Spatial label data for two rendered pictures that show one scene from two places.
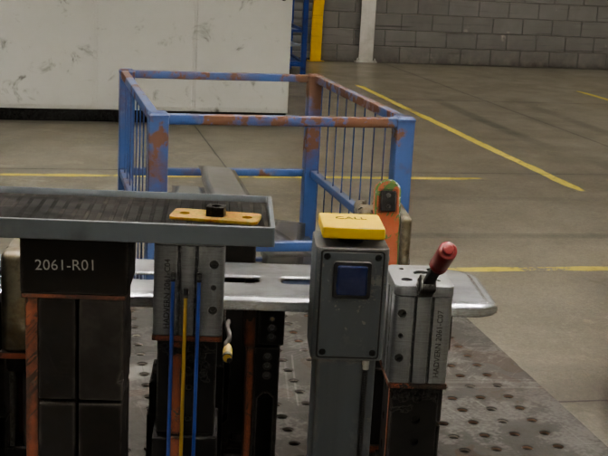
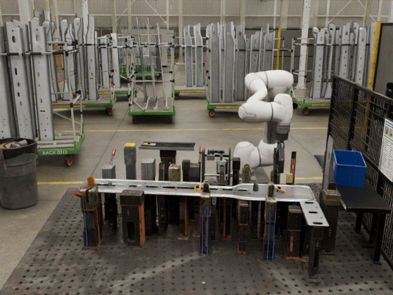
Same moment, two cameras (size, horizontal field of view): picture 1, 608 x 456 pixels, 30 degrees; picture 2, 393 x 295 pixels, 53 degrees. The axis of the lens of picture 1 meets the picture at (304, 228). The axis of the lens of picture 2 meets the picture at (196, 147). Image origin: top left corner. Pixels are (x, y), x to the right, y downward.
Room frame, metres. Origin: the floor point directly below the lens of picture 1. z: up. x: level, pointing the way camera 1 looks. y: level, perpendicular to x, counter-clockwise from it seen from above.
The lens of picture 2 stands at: (3.51, 0.81, 1.89)
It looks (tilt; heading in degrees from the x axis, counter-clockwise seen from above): 16 degrees down; 189
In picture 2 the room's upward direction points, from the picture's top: straight up
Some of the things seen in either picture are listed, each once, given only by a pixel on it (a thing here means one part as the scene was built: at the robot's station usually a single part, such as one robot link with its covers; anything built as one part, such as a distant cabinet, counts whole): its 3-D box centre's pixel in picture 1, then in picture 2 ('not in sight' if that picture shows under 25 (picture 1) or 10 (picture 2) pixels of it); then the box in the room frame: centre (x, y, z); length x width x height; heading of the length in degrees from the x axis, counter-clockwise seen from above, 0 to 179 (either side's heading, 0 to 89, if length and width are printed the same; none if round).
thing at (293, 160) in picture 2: not in sight; (290, 189); (1.18, 1.02, 0.95); 0.03 x 0.01 x 0.50; 94
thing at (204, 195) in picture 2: not in sight; (205, 222); (1.54, 0.54, 0.87); 0.12 x 0.09 x 0.35; 4
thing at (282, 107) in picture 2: not in sight; (281, 108); (1.34, 0.92, 1.49); 0.13 x 0.11 x 0.16; 109
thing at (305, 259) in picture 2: not in sight; (308, 233); (1.53, 1.10, 0.84); 0.11 x 0.06 x 0.29; 4
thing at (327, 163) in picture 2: not in sight; (327, 165); (1.33, 1.19, 1.17); 0.12 x 0.01 x 0.34; 4
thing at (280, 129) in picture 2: not in sight; (281, 127); (1.34, 0.93, 1.38); 0.09 x 0.09 x 0.06
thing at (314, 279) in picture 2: not in sight; (314, 251); (1.71, 1.11, 0.84); 0.11 x 0.06 x 0.29; 4
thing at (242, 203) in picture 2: not in sight; (243, 227); (1.52, 0.75, 0.84); 0.11 x 0.08 x 0.29; 4
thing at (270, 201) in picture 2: not in sight; (269, 227); (1.55, 0.89, 0.87); 0.12 x 0.09 x 0.35; 4
